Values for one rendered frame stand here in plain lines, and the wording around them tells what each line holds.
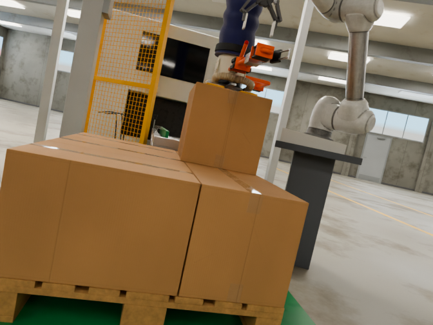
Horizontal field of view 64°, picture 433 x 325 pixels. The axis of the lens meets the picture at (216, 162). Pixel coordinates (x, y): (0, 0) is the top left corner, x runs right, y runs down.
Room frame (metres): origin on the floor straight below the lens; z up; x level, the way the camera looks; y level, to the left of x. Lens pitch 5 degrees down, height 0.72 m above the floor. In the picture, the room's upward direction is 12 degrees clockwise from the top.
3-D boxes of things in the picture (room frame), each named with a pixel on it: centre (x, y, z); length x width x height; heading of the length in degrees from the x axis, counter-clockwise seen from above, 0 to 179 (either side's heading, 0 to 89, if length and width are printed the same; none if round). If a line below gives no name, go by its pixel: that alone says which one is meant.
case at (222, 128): (2.05, 0.03, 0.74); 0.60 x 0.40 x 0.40; 9
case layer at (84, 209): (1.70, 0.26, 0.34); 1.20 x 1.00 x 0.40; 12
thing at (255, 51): (1.46, -0.09, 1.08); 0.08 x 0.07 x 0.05; 12
